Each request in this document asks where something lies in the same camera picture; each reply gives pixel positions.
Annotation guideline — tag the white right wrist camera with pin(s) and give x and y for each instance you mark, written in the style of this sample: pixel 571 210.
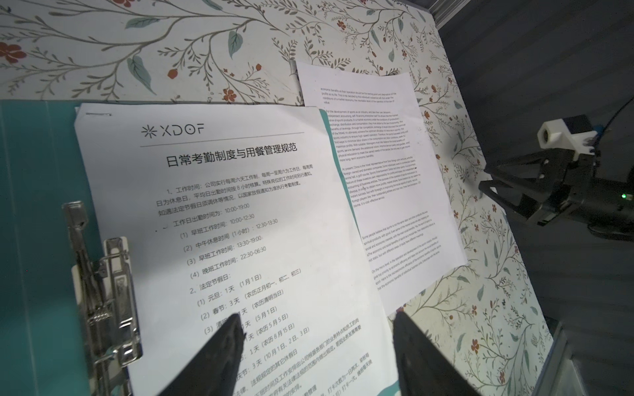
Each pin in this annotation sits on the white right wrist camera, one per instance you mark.
pixel 573 133

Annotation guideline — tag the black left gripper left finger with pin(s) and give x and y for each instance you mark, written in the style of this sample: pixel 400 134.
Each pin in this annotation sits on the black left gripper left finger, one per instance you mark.
pixel 214 370

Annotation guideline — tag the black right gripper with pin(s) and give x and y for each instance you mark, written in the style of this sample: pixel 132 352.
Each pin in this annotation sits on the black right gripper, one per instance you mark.
pixel 576 193

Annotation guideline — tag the white sheet with XDOF header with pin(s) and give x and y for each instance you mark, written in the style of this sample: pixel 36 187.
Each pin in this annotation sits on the white sheet with XDOF header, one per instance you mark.
pixel 239 209

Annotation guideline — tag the silver metal folder clip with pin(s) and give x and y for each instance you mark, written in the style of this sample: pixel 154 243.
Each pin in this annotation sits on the silver metal folder clip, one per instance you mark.
pixel 105 296

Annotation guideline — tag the teal file folder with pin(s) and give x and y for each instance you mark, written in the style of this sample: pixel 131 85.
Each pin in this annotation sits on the teal file folder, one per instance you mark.
pixel 42 168

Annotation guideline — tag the white paper sheet underneath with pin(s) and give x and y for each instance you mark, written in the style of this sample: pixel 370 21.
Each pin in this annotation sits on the white paper sheet underneath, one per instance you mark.
pixel 393 178

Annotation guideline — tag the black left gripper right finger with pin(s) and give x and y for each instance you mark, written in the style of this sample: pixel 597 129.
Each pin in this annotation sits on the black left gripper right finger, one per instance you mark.
pixel 422 368

